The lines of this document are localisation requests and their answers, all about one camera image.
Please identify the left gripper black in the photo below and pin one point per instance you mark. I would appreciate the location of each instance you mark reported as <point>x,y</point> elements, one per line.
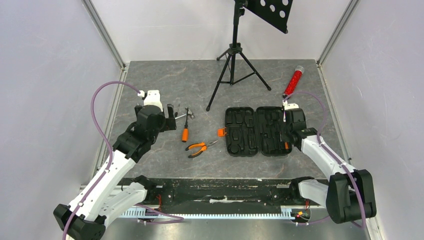
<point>168,123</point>

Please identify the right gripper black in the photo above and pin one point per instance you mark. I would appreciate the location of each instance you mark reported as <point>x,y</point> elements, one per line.
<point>285,131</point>

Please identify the black plastic tool case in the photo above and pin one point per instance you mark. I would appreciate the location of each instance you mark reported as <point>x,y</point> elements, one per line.
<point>249,131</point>

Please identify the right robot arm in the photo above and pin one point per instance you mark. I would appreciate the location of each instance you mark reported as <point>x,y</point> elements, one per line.
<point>349,194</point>

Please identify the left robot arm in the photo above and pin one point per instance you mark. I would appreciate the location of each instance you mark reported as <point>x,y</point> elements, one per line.
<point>89,214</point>

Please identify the small orange-black precision screwdriver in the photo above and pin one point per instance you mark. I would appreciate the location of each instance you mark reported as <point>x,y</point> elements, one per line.
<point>177,111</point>

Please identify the red glitter tube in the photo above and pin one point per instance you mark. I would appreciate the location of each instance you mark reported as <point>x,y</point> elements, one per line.
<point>298,72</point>

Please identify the black music stand tripod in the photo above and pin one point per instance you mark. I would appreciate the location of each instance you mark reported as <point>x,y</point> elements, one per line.
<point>275,13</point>

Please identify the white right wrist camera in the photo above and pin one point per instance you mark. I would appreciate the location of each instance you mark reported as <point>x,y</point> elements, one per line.
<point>289,106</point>

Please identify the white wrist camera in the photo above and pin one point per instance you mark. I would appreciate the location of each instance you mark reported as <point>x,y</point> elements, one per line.
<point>153,98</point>
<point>289,106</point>

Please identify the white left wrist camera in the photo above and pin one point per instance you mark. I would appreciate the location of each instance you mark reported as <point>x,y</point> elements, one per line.
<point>153,98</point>

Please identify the claw hammer black handle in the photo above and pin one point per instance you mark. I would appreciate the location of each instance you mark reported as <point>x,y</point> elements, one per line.
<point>185,114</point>

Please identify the large orange-handled screwdriver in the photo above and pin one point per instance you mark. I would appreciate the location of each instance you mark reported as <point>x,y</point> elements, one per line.
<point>185,132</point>

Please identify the orange-handled pliers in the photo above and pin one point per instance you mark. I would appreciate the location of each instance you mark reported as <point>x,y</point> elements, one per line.
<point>202,146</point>

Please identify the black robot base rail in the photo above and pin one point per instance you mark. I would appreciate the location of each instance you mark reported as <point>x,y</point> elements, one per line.
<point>222,195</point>

